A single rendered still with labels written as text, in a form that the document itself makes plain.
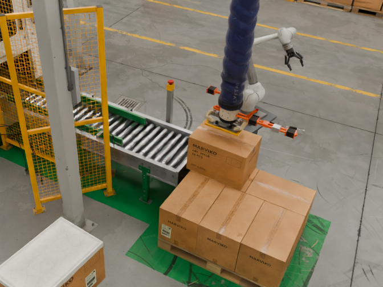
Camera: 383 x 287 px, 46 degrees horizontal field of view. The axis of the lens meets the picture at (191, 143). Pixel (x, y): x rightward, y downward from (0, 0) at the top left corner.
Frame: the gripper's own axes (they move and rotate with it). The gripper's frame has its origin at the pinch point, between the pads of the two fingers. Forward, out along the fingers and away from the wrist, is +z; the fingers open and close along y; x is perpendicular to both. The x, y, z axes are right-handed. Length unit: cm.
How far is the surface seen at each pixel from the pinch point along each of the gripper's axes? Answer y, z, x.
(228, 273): -70, 138, -143
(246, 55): 7, -37, -88
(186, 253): -104, 112, -148
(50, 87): -90, -81, -205
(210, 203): -67, 73, -127
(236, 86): -13, -15, -89
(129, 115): -176, -23, -71
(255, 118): -17, 19, -77
